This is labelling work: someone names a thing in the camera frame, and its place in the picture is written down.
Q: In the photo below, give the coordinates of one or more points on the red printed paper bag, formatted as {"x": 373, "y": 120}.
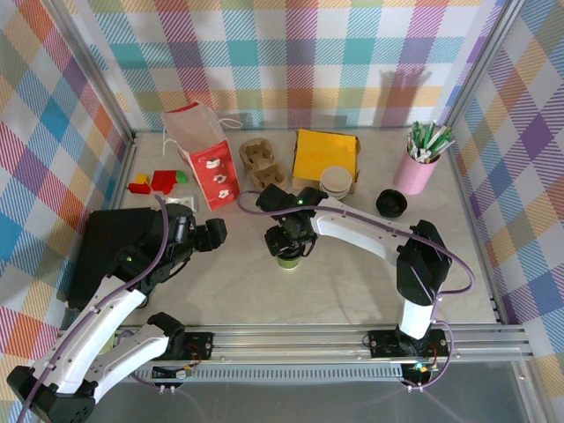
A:
{"x": 216, "y": 176}

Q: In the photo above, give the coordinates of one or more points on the brown pulp cup carrier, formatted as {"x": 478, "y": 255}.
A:
{"x": 269, "y": 176}

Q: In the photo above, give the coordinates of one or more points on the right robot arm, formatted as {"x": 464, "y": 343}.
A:
{"x": 352, "y": 224}

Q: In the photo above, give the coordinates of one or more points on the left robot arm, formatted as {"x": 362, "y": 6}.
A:
{"x": 88, "y": 335}

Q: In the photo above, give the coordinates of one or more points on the long red packet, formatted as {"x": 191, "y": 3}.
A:
{"x": 137, "y": 188}

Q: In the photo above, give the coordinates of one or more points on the black box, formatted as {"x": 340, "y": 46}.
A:
{"x": 110, "y": 233}

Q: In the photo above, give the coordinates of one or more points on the small yellow packet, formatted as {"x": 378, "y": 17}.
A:
{"x": 142, "y": 178}

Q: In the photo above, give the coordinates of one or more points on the yellow topped cardboard box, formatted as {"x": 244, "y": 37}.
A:
{"x": 326, "y": 147}

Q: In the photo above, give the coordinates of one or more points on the black plastic cup lid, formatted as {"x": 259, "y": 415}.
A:
{"x": 391, "y": 203}

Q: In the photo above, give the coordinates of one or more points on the pink cylindrical holder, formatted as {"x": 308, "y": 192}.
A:
{"x": 414, "y": 176}

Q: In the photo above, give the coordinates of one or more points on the small controller board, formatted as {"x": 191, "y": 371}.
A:
{"x": 420, "y": 369}
{"x": 176, "y": 373}

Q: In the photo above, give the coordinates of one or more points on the green white wrapped straw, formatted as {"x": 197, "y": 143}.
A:
{"x": 415, "y": 136}
{"x": 426, "y": 134}
{"x": 443, "y": 135}
{"x": 445, "y": 144}
{"x": 424, "y": 155}

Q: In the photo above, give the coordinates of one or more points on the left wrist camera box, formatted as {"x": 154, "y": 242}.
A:
{"x": 183, "y": 202}

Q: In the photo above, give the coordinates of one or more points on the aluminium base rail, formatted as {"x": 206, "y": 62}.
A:
{"x": 286, "y": 341}

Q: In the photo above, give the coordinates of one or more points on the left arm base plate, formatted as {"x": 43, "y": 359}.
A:
{"x": 198, "y": 346}

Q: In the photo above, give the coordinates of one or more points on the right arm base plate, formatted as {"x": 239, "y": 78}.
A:
{"x": 383, "y": 343}

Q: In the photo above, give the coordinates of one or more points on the aluminium upright post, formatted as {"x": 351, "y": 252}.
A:
{"x": 484, "y": 61}
{"x": 88, "y": 70}

